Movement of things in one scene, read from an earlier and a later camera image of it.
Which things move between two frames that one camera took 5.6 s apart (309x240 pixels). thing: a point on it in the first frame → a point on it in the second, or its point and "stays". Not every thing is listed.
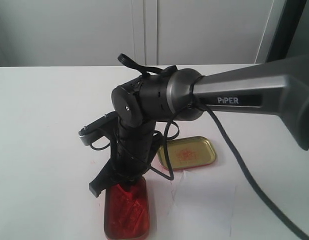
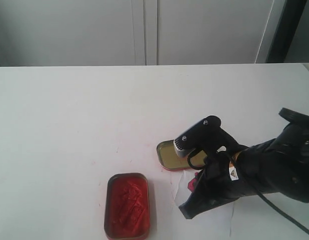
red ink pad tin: x=126 y=213 stays
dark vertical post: x=286 y=28 stays
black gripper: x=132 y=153 → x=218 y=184
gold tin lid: x=187 y=152 stays
